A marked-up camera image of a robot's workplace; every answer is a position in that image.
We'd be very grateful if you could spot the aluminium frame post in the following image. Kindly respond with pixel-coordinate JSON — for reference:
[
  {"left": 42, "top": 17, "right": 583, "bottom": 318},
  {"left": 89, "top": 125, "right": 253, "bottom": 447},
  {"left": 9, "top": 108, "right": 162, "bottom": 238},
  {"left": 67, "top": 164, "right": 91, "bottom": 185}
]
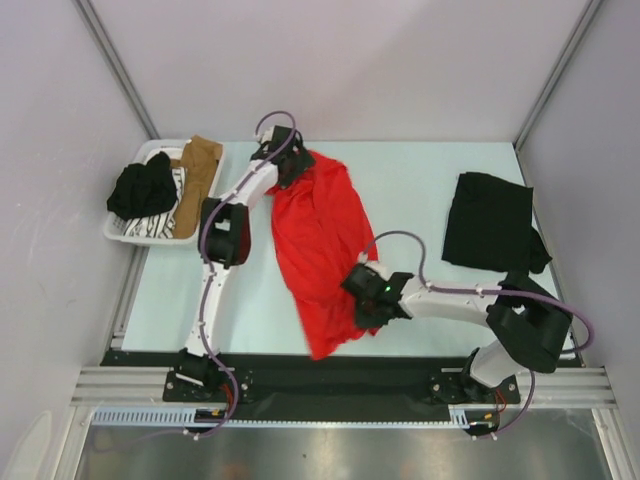
[
  {"left": 512, "top": 0, "right": 607, "bottom": 154},
  {"left": 72, "top": 0, "right": 160, "bottom": 140}
]

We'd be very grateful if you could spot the brown garment in basket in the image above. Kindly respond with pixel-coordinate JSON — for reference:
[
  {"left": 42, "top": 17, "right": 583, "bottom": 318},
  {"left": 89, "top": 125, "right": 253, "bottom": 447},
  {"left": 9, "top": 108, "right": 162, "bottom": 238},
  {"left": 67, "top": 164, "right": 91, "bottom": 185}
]
[{"left": 170, "top": 135, "right": 223, "bottom": 239}]

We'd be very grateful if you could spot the right aluminium frame post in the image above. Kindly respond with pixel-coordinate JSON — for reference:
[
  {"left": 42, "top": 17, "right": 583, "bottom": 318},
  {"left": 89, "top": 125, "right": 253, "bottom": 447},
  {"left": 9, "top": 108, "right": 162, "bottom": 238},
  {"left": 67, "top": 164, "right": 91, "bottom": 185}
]
[{"left": 512, "top": 0, "right": 607, "bottom": 154}]

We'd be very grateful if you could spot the red garment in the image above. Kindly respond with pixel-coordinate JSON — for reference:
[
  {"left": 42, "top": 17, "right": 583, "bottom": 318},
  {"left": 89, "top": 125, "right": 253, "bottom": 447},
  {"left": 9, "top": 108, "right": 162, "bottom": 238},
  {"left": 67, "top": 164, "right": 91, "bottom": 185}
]
[{"left": 270, "top": 151, "right": 378, "bottom": 360}]

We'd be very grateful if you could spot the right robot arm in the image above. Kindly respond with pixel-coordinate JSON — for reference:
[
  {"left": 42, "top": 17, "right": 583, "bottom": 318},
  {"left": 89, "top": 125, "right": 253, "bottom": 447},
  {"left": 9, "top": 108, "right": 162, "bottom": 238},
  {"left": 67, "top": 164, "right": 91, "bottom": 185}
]
[{"left": 341, "top": 261, "right": 573, "bottom": 403}]

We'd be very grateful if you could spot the aluminium extrusion rail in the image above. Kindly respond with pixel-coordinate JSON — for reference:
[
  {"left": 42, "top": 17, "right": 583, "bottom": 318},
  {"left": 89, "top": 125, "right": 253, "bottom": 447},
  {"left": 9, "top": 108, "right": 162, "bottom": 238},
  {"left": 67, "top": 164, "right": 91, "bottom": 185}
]
[{"left": 71, "top": 367, "right": 617, "bottom": 409}]

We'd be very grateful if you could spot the black tank top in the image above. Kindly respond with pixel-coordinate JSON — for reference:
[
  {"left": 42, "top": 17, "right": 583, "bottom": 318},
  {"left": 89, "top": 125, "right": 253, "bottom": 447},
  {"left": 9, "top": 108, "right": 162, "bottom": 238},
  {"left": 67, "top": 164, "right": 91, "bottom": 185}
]
[{"left": 442, "top": 172, "right": 552, "bottom": 274}]

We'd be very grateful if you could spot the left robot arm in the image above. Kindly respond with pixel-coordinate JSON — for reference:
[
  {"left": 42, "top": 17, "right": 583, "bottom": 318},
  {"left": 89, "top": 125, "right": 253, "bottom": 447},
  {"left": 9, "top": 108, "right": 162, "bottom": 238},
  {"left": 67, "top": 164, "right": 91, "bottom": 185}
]
[{"left": 174, "top": 125, "right": 315, "bottom": 400}]

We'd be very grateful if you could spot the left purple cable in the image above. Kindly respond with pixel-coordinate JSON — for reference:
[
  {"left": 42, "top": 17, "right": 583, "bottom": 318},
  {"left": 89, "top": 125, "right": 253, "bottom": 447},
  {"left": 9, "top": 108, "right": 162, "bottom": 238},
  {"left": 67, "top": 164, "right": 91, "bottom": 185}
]
[{"left": 194, "top": 110, "right": 301, "bottom": 443}]

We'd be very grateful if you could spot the left aluminium frame post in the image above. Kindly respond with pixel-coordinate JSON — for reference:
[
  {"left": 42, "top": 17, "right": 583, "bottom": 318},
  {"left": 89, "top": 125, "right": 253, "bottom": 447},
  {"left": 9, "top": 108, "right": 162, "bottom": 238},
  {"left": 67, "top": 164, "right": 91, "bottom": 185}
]
[{"left": 72, "top": 0, "right": 160, "bottom": 140}]

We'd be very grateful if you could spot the slotted cable duct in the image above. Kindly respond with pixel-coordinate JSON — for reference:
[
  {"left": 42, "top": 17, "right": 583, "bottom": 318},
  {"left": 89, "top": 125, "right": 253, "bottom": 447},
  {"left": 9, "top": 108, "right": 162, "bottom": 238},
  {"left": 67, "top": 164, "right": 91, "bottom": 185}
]
[{"left": 91, "top": 407, "right": 497, "bottom": 429}]

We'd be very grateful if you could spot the striped black white garment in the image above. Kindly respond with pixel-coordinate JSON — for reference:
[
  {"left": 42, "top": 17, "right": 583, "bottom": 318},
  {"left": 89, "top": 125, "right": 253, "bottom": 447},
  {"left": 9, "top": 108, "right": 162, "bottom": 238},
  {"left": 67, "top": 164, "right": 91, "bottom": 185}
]
[{"left": 123, "top": 167, "right": 186, "bottom": 239}]

